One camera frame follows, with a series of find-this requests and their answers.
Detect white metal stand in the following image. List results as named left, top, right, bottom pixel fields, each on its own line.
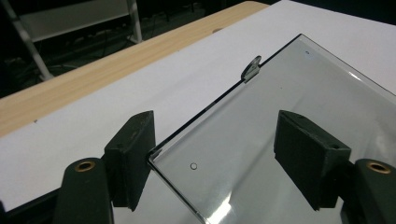
left=0, top=0, right=145, bottom=82

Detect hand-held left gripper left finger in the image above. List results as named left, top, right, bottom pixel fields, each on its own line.
left=104, top=110, right=157, bottom=213

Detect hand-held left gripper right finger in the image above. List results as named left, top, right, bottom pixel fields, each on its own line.
left=273, top=109, right=353, bottom=212

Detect wooden table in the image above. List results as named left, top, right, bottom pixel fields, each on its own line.
left=0, top=0, right=271, bottom=138

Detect clear plastic compartment box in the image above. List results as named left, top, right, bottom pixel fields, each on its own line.
left=147, top=33, right=396, bottom=224

